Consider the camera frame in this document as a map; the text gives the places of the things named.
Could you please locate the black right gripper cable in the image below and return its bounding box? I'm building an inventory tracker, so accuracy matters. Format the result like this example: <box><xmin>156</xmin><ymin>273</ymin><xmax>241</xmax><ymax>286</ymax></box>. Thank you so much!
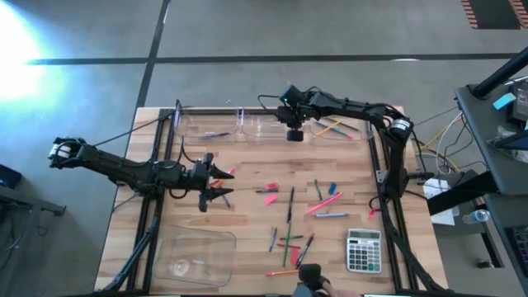
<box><xmin>257</xmin><ymin>93</ymin><xmax>290</xmax><ymax>115</ymax></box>

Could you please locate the black and silver pen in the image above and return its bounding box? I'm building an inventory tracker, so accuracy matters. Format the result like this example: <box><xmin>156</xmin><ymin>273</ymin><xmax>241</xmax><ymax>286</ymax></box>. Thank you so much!
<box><xmin>295</xmin><ymin>233</ymin><xmax>315</xmax><ymax>269</ymax></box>

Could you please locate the yellow cable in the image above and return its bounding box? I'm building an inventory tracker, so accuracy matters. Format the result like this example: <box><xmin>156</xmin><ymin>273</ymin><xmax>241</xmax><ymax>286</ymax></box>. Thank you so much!
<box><xmin>413</xmin><ymin>123</ymin><xmax>462</xmax><ymax>174</ymax></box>

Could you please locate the black box device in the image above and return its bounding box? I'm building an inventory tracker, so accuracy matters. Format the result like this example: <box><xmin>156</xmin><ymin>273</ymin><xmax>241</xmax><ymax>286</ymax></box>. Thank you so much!
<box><xmin>506</xmin><ymin>78</ymin><xmax>528</xmax><ymax>130</ymax></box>

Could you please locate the large clear plastic bin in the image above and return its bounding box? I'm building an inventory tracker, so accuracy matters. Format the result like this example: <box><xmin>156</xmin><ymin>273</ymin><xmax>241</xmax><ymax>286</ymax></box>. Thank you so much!
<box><xmin>152</xmin><ymin>224</ymin><xmax>238</xmax><ymax>288</ymax></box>

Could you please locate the black diagonal pole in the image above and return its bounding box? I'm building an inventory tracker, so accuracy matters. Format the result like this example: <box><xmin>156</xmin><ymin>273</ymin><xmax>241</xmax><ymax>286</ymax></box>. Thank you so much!
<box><xmin>469</xmin><ymin>48</ymin><xmax>528</xmax><ymax>100</ymax></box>

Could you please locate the blue sticky note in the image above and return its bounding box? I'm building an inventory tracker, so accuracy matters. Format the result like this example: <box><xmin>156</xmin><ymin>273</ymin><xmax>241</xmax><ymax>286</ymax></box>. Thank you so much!
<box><xmin>492</xmin><ymin>92</ymin><xmax>517</xmax><ymax>111</ymax></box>

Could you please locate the black floor stand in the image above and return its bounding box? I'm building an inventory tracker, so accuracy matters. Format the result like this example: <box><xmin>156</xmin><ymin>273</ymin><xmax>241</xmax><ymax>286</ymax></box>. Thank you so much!
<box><xmin>0</xmin><ymin>186</ymin><xmax>67</xmax><ymax>265</ymax></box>

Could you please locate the black desk support beam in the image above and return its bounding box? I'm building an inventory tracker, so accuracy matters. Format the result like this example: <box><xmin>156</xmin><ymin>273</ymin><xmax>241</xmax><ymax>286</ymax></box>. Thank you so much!
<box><xmin>427</xmin><ymin>171</ymin><xmax>502</xmax><ymax>216</ymax></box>

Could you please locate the dark tablet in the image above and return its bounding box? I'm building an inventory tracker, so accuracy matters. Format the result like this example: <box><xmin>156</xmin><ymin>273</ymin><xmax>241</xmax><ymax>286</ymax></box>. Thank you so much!
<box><xmin>488</xmin><ymin>130</ymin><xmax>528</xmax><ymax>152</ymax></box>

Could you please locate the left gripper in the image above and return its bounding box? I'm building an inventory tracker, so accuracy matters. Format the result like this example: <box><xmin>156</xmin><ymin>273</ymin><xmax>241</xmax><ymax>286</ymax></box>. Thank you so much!
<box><xmin>187</xmin><ymin>153</ymin><xmax>236</xmax><ymax>214</ymax></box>

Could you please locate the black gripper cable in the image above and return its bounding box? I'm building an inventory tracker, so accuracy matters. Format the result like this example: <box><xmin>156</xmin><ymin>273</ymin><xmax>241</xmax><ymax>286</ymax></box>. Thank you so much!
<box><xmin>167</xmin><ymin>123</ymin><xmax>200</xmax><ymax>200</ymax></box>
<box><xmin>257</xmin><ymin>93</ymin><xmax>290</xmax><ymax>115</ymax></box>

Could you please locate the black box on floor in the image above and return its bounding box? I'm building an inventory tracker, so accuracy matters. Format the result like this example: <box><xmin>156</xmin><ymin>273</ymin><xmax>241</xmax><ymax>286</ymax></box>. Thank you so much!
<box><xmin>0</xmin><ymin>163</ymin><xmax>24</xmax><ymax>190</ymax></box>

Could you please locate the white paper sheet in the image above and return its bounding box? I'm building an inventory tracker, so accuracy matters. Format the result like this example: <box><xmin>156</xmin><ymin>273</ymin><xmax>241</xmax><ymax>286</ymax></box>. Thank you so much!
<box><xmin>421</xmin><ymin>177</ymin><xmax>461</xmax><ymax>227</ymax></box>

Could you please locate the dark green pencil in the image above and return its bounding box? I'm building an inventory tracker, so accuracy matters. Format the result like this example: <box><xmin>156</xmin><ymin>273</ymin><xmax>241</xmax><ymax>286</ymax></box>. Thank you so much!
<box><xmin>324</xmin><ymin>116</ymin><xmax>361</xmax><ymax>133</ymax></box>

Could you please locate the dark keyboard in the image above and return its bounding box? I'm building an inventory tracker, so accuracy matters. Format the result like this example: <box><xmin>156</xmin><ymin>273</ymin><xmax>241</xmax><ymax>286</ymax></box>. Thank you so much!
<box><xmin>505</xmin><ymin>224</ymin><xmax>528</xmax><ymax>285</ymax></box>

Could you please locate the white cable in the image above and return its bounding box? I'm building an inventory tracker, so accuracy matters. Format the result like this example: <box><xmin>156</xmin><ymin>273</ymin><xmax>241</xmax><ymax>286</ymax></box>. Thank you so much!
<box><xmin>435</xmin><ymin>111</ymin><xmax>466</xmax><ymax>174</ymax></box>

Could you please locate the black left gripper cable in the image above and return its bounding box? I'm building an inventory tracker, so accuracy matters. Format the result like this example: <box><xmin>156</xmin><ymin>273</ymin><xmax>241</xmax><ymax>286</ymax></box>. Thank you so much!
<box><xmin>167</xmin><ymin>123</ymin><xmax>200</xmax><ymax>200</ymax></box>

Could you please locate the clear water bottle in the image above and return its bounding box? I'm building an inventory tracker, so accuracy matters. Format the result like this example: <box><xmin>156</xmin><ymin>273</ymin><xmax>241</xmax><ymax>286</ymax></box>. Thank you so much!
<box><xmin>461</xmin><ymin>209</ymin><xmax>491</xmax><ymax>225</ymax></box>

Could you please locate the black mat with striped edges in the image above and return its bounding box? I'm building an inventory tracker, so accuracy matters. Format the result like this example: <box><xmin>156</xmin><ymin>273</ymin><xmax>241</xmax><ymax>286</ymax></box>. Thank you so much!
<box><xmin>460</xmin><ymin>0</ymin><xmax>528</xmax><ymax>31</ymax></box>

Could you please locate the grey side desk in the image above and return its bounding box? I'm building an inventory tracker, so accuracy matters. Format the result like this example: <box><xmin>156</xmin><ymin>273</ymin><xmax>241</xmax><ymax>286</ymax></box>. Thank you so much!
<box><xmin>455</xmin><ymin>80</ymin><xmax>528</xmax><ymax>297</ymax></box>

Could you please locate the person's forearm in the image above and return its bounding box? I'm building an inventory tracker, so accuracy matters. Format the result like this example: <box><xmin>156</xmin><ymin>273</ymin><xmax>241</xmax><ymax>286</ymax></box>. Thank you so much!
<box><xmin>328</xmin><ymin>287</ymin><xmax>364</xmax><ymax>297</ymax></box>

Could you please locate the grey desk calculator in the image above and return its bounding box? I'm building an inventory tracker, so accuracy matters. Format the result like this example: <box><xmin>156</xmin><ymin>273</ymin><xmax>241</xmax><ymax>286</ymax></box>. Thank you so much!
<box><xmin>346</xmin><ymin>229</ymin><xmax>383</xmax><ymax>275</ymax></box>

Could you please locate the yellow pencil with pink eraser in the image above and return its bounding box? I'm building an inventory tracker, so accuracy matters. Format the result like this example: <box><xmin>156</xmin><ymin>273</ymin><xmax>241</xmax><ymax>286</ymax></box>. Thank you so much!
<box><xmin>315</xmin><ymin>119</ymin><xmax>345</xmax><ymax>138</ymax></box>

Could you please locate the black floor cable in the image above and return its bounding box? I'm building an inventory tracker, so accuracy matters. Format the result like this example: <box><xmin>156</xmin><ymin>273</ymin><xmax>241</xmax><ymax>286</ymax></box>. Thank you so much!
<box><xmin>412</xmin><ymin>106</ymin><xmax>459</xmax><ymax>129</ymax></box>

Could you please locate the long dark pen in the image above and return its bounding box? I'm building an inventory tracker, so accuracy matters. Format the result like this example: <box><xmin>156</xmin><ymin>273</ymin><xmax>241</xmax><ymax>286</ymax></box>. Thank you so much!
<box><xmin>286</xmin><ymin>186</ymin><xmax>296</xmax><ymax>224</ymax></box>

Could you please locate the orange pencil with pink eraser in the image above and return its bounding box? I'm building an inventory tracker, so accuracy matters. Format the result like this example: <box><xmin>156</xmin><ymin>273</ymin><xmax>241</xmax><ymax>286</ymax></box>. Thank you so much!
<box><xmin>209</xmin><ymin>166</ymin><xmax>237</xmax><ymax>189</ymax></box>
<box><xmin>264</xmin><ymin>268</ymin><xmax>300</xmax><ymax>277</ymax></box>

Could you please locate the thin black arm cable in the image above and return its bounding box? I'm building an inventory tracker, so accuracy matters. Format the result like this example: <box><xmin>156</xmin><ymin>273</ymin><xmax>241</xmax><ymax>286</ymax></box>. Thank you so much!
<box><xmin>93</xmin><ymin>113</ymin><xmax>177</xmax><ymax>147</ymax></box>

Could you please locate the blue pencil with red end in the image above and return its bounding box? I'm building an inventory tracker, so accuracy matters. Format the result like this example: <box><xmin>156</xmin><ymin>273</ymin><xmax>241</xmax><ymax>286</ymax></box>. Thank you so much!
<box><xmin>313</xmin><ymin>120</ymin><xmax>356</xmax><ymax>140</ymax></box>

